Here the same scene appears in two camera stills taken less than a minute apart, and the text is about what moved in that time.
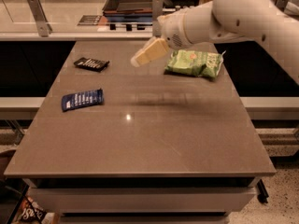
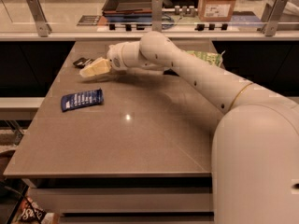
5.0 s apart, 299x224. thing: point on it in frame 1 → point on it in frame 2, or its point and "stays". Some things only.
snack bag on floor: (31, 212) stays
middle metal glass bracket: (157, 12) stays
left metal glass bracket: (41, 21) stays
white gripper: (172, 29) → (114, 56)
